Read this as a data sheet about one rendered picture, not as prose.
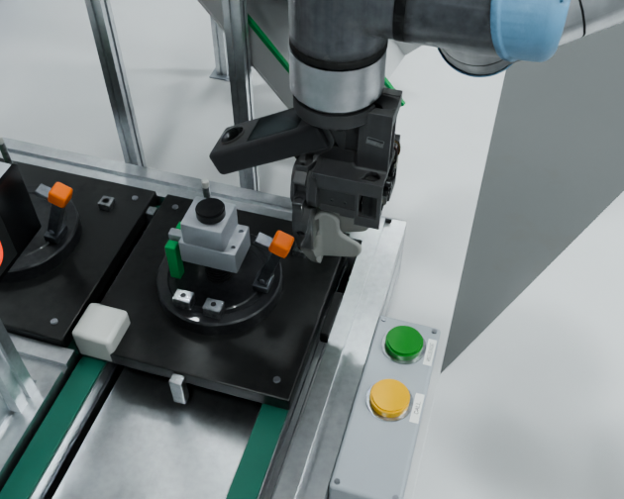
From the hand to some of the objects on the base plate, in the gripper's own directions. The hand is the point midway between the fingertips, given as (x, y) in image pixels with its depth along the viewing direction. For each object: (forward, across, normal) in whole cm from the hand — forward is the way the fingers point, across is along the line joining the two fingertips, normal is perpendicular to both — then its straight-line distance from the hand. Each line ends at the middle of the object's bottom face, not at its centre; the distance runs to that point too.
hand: (312, 249), depth 75 cm
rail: (+21, -28, -4) cm, 35 cm away
